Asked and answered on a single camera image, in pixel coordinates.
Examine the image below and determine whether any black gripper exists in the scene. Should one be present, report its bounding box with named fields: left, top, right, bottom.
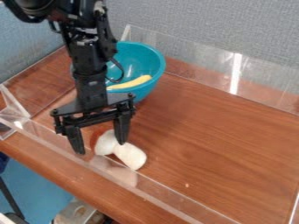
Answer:
left=50, top=72, right=136, bottom=155

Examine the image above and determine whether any white and brown toy mushroom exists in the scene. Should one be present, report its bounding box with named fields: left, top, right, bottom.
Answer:
left=92, top=129, right=146, bottom=171

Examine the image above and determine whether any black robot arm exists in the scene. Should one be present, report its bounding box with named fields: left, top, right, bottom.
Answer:
left=2, top=0, right=134, bottom=155

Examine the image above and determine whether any blue plastic bowl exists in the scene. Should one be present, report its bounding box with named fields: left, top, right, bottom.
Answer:
left=69, top=40, right=166, bottom=105

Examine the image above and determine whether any yellow toy banana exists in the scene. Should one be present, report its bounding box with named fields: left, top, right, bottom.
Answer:
left=106, top=74, right=152, bottom=90

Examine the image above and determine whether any grey metal base below table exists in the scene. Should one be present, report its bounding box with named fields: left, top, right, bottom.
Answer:
left=51, top=199, right=104, bottom=224

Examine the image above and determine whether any black cable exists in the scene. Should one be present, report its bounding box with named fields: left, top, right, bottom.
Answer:
left=104, top=56, right=126, bottom=84

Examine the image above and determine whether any clear acrylic barrier wall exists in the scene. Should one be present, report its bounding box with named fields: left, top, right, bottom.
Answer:
left=0, top=25, right=299, bottom=224

